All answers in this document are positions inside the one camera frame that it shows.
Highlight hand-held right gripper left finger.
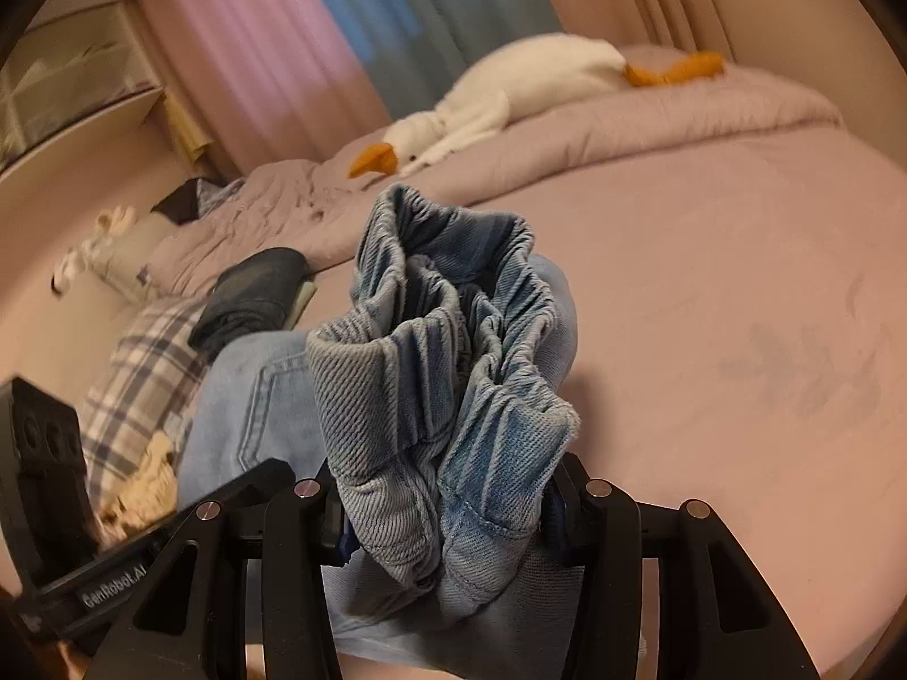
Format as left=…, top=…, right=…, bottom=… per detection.
left=81, top=478, right=350, bottom=680

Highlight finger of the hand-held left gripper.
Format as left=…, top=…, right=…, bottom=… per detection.
left=205, top=459, right=297, bottom=520

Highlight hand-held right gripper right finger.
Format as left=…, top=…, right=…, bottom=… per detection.
left=542, top=452, right=823, bottom=680

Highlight light blue denim pants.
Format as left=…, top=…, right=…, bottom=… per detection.
left=177, top=182, right=647, bottom=674

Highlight dark folded pants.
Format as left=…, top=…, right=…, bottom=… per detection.
left=188, top=248, right=309, bottom=355

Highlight cream printed cloth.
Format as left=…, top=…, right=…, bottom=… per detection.
left=95, top=431, right=181, bottom=546

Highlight plaid pillow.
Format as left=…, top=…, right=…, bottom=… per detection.
left=74, top=295, right=214, bottom=511

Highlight pale green folded cloth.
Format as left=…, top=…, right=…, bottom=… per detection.
left=283, top=279, right=317, bottom=333

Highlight small white plush toy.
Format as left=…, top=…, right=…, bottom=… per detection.
left=51, top=205, right=139, bottom=296

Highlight bed with pink sheet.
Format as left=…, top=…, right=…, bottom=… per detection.
left=0, top=124, right=907, bottom=680

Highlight dark cloth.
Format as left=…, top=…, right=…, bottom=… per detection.
left=151, top=177, right=245, bottom=226

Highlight yellow paper bag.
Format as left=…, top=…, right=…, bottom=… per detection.
left=162, top=91, right=214, bottom=161

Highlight white storage drawers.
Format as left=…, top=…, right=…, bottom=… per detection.
left=0, top=0, right=167, bottom=172

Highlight lilac comforter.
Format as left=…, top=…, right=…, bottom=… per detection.
left=145, top=42, right=844, bottom=299

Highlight white goose plush toy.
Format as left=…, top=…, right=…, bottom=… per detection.
left=349, top=33, right=725, bottom=180

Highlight blue curtain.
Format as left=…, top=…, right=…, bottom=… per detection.
left=287, top=0, right=568, bottom=125

